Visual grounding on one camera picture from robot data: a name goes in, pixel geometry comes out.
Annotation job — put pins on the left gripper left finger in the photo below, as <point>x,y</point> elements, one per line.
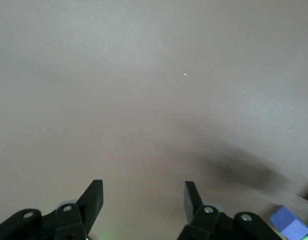
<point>76,217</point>

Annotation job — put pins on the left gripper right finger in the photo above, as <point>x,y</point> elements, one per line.
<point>206,220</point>

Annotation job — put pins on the purple foam cube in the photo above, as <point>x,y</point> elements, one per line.
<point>289,222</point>

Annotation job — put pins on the brown paper table cover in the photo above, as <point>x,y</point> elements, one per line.
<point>119,75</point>

